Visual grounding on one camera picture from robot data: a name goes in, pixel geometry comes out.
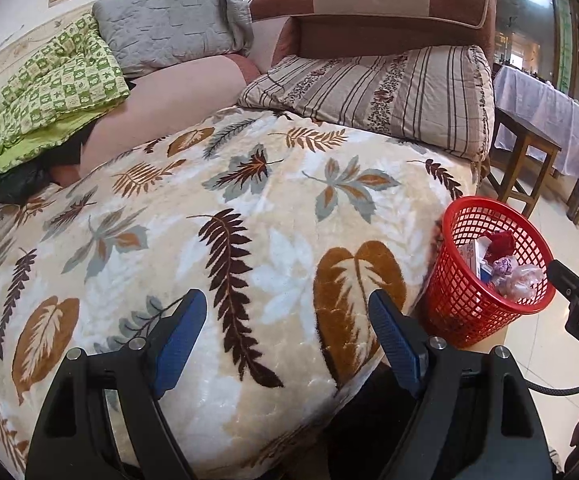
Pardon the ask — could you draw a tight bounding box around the red mesh trash basket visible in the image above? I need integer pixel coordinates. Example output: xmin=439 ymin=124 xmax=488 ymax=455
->
xmin=422 ymin=196 xmax=555 ymax=348

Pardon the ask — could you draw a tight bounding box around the trash pile in basket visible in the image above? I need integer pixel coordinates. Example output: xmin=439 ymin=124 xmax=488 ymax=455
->
xmin=457 ymin=231 xmax=544 ymax=304

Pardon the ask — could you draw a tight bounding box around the wooden stool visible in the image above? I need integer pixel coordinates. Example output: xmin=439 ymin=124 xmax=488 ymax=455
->
xmin=488 ymin=107 xmax=561 ymax=219

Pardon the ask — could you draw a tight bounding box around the table with lilac cloth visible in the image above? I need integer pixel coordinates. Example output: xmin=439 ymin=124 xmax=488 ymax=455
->
xmin=492 ymin=64 xmax=579 ymax=216

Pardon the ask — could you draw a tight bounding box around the black jacket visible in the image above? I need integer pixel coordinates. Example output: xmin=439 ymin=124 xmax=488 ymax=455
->
xmin=0 ymin=119 xmax=96 ymax=206

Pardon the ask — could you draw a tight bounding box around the striped floral pillow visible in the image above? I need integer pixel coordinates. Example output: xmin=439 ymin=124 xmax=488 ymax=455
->
xmin=239 ymin=46 xmax=495 ymax=162

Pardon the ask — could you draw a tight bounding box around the leaf pattern fleece blanket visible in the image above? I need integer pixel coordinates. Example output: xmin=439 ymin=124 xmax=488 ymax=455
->
xmin=0 ymin=110 xmax=476 ymax=479

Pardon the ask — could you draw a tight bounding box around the pink quilted bolster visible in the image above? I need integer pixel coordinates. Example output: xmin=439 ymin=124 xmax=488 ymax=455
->
xmin=49 ymin=54 xmax=260 ymax=186

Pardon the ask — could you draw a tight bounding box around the green checkered quilt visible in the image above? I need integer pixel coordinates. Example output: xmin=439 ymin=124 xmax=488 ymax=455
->
xmin=0 ymin=13 xmax=130 ymax=174

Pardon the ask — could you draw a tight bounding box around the brown padded headboard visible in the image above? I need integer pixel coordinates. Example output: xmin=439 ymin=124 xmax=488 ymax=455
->
xmin=248 ymin=0 xmax=497 ymax=72

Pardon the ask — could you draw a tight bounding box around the grey quilted pillow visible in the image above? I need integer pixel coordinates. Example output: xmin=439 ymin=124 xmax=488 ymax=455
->
xmin=92 ymin=0 xmax=254 ymax=79

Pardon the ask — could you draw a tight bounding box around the black cable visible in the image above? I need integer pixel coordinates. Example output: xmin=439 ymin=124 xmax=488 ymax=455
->
xmin=525 ymin=374 xmax=579 ymax=398

